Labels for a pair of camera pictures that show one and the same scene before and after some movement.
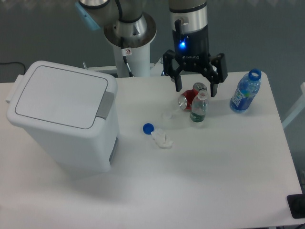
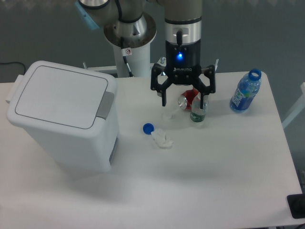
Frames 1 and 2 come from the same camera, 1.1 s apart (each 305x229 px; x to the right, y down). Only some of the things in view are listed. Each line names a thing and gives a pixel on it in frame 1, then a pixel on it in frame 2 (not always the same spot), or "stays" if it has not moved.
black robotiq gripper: [191, 51] to [183, 64]
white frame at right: [301, 108] stays
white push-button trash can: [72, 113] stays
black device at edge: [297, 205] stays
